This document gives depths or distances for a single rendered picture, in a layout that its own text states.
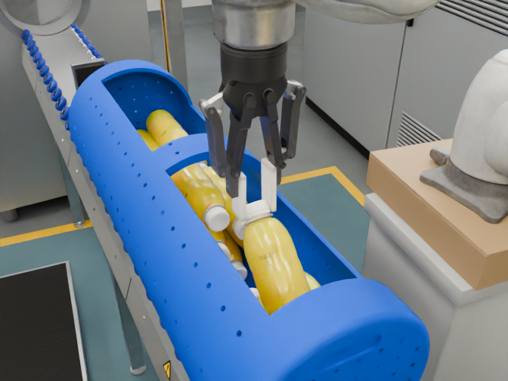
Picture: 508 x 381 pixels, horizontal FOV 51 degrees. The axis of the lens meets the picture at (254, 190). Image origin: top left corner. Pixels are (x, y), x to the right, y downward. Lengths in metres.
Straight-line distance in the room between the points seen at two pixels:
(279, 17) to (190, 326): 0.38
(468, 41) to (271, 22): 1.93
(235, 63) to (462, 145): 0.57
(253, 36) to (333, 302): 0.30
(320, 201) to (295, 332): 2.32
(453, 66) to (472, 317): 1.58
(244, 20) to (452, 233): 0.61
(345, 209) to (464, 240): 1.88
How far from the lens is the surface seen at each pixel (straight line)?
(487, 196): 1.06
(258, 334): 0.60
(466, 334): 1.15
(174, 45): 1.92
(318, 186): 3.00
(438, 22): 2.59
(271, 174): 0.68
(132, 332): 1.94
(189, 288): 0.69
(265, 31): 0.56
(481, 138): 1.01
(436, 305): 1.10
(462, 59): 2.48
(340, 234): 2.67
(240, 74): 0.59
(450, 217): 1.02
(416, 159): 1.19
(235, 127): 0.64
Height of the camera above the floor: 1.66
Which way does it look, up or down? 34 degrees down
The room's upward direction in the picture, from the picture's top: straight up
